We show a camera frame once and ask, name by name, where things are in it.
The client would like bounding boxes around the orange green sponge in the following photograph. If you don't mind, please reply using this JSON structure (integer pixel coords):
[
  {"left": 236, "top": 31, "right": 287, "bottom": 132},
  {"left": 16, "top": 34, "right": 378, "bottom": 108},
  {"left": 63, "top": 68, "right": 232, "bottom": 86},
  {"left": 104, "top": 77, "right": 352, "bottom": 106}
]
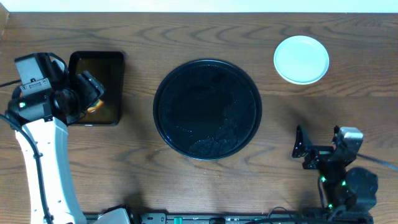
[{"left": 87, "top": 99, "right": 104, "bottom": 113}]

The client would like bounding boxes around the mint green plate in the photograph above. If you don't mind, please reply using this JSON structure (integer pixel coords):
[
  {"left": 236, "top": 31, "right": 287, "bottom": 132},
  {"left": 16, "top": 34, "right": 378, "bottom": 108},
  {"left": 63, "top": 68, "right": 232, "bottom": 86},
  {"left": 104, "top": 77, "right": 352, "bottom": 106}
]
[{"left": 273, "top": 35, "right": 330, "bottom": 85}]

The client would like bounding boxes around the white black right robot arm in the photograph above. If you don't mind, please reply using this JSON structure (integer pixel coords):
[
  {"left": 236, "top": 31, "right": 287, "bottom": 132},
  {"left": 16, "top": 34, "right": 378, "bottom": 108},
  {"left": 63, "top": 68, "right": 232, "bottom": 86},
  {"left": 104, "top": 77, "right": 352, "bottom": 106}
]
[{"left": 292, "top": 125, "right": 378, "bottom": 213}]

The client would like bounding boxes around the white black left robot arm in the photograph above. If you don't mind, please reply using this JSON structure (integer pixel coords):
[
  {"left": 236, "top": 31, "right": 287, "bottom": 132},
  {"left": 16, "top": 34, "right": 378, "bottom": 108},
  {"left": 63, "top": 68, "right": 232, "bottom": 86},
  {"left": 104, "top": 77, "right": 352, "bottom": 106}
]
[{"left": 16, "top": 118, "right": 132, "bottom": 224}]

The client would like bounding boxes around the black rectangular water tray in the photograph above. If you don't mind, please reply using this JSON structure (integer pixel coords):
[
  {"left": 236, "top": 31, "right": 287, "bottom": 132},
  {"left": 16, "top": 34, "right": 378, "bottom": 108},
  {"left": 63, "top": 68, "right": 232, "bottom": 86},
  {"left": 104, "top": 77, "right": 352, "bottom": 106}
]
[{"left": 68, "top": 51, "right": 124, "bottom": 126}]

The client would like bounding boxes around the round black serving tray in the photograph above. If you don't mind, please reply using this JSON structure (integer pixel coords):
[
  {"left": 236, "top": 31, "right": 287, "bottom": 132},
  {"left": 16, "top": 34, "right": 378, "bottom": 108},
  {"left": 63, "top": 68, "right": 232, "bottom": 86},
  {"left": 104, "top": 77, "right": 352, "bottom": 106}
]
[{"left": 153, "top": 58, "right": 262, "bottom": 161}]

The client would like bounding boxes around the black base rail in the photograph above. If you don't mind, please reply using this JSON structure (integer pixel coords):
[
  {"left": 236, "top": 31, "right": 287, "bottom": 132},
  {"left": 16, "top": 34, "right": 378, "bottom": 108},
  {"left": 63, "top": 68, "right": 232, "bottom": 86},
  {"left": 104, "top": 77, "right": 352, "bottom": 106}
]
[{"left": 83, "top": 207, "right": 374, "bottom": 224}]

